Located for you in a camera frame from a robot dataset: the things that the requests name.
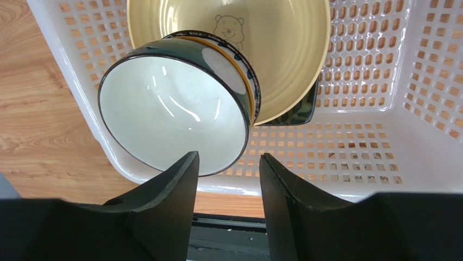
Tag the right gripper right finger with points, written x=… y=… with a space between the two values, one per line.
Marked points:
x=304 y=222

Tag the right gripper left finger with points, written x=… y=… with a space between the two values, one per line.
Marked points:
x=150 y=222

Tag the black square floral plate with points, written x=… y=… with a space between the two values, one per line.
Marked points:
x=301 y=113

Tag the black rimmed white bowl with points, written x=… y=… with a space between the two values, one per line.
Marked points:
x=173 y=96

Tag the white perforated plastic basket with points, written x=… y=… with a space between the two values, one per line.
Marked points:
x=388 y=114

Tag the white small bowl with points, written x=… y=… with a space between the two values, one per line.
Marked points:
x=241 y=64

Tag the yellow round bear plate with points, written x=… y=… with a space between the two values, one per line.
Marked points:
x=285 y=41

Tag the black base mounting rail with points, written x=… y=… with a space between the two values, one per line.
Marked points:
x=224 y=237

